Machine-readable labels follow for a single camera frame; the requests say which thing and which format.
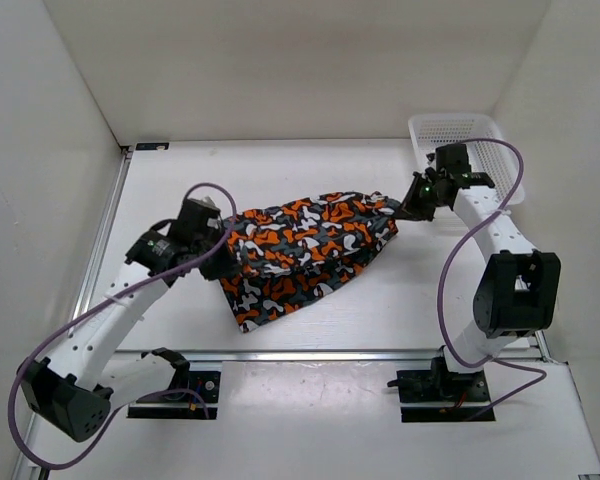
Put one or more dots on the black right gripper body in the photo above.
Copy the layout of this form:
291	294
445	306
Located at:
421	202

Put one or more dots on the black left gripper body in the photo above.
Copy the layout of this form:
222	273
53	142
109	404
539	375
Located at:
213	263

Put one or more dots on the orange camouflage shorts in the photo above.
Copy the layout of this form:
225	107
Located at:
290	256

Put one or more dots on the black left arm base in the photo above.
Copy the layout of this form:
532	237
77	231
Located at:
193	393

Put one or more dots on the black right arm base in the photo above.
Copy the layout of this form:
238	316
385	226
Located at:
436	395

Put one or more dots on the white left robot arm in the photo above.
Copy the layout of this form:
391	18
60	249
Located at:
74	386

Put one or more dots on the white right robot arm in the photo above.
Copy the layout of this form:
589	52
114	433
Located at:
517	292

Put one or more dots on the black corner bracket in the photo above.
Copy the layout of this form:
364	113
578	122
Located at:
152	146

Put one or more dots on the left side aluminium rail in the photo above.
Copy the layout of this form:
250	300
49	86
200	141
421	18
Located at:
88	284

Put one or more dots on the aluminium table edge rail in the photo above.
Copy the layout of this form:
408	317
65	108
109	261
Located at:
532	353

